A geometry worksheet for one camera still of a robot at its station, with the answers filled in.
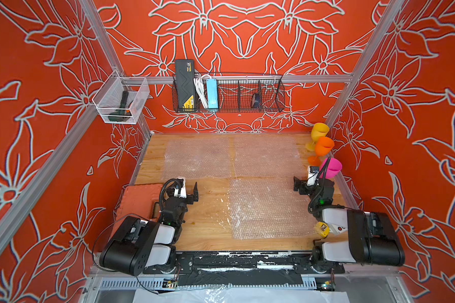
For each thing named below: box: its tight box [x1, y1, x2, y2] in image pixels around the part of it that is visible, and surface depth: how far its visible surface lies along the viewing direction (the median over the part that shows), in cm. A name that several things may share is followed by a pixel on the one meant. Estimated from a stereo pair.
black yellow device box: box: [175, 59, 196, 110], surface depth 89 cm
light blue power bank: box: [206, 78, 219, 110], surface depth 91 cm
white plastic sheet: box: [132, 285, 351, 303], surface depth 68 cm
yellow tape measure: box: [315, 221, 331, 240], surface depth 81 cm
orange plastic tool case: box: [111, 183, 164, 236], surface depth 87 cm
